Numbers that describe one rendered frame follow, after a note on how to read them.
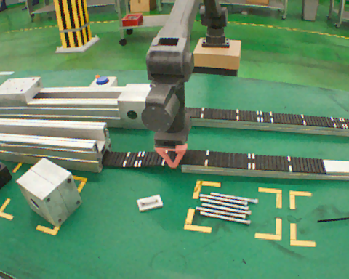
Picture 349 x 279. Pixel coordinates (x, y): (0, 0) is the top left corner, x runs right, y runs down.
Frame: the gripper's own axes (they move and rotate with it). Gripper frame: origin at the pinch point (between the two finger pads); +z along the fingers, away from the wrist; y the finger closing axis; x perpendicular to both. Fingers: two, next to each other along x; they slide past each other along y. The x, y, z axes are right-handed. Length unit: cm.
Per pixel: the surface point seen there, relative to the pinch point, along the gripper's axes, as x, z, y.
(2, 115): -65, 0, -14
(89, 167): -20.5, 1.3, 4.9
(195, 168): 5.1, 2.0, 1.5
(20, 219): -33.0, 3.1, 23.2
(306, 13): 164, 66, -483
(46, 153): -32.8, -1.9, 4.9
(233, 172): 14.1, 1.9, 2.0
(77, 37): -183, 62, -293
